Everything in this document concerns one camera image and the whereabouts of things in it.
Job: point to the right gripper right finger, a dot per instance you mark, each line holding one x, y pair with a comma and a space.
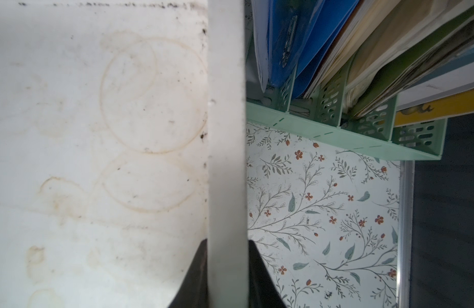
262, 292

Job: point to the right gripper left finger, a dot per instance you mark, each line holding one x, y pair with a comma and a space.
193, 291

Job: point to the white plastic drawer cabinet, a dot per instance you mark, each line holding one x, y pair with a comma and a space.
121, 149

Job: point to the mint green file organizer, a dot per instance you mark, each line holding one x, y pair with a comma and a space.
320, 118

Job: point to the blue folder in organizer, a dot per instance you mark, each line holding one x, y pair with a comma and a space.
298, 36

